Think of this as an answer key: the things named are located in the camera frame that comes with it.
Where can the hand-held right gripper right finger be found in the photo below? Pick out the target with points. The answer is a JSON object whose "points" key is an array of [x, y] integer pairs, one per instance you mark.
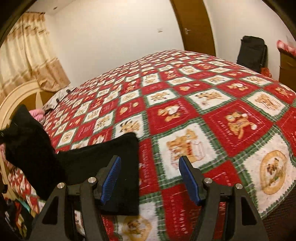
{"points": [[189, 180]]}

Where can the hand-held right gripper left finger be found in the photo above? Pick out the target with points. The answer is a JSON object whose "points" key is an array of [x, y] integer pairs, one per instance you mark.
{"points": [[111, 180]]}

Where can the black pants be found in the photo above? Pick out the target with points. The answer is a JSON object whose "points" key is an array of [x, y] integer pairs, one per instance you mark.
{"points": [[81, 162]]}

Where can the red checked bear print blanket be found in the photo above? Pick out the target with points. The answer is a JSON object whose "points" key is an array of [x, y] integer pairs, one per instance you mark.
{"points": [[208, 92]]}

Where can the grey patterned pillow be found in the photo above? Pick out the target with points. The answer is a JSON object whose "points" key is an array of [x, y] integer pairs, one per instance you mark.
{"points": [[57, 99]]}

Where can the folded pink quilt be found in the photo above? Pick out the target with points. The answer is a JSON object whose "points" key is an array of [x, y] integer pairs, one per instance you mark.
{"points": [[37, 114]]}

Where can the dark brown bed base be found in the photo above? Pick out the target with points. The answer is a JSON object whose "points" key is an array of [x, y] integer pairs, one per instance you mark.
{"points": [[282, 222]]}

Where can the pile of mixed clothes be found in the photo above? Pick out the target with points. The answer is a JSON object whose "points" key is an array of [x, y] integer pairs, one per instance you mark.
{"points": [[16, 220]]}

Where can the cream and brown bed headboard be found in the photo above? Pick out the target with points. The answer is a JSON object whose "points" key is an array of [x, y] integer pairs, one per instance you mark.
{"points": [[13, 97]]}

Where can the small red bag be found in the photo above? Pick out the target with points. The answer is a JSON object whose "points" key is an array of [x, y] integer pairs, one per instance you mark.
{"points": [[266, 71]]}

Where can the black folding chair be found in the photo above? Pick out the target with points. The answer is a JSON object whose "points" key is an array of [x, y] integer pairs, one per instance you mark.
{"points": [[252, 53]]}

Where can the brown wooden cabinet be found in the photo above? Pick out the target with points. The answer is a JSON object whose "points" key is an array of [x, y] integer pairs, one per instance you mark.
{"points": [[288, 71]]}

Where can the beige patterned curtain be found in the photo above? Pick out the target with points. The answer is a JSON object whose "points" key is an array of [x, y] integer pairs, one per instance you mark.
{"points": [[27, 58]]}

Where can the brown wooden door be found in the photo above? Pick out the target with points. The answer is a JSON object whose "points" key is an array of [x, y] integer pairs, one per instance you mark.
{"points": [[194, 18]]}

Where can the red and white checked cloth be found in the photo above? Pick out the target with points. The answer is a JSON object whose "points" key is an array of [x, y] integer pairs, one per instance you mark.
{"points": [[285, 46]]}

